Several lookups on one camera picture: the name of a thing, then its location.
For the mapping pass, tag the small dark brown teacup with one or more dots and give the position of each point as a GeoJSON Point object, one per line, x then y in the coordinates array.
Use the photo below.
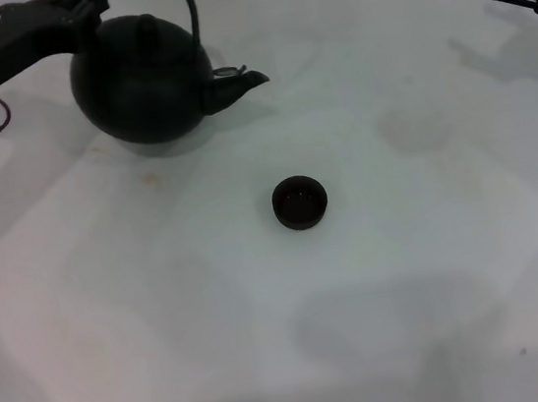
{"type": "Point", "coordinates": [299, 204]}

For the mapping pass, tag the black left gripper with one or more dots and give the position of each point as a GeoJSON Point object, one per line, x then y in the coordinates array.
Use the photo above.
{"type": "Point", "coordinates": [20, 40]}

